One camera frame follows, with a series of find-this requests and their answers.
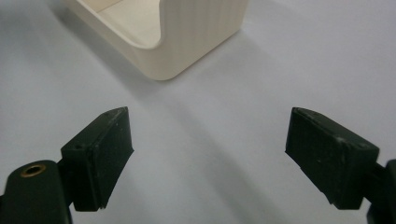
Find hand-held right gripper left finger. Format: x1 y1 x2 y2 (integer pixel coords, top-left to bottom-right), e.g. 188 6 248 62
60 106 135 213

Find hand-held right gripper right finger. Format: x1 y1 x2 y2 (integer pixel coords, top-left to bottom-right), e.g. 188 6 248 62
284 106 381 211

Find cream plastic container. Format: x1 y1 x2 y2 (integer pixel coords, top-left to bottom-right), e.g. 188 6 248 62
64 0 249 81

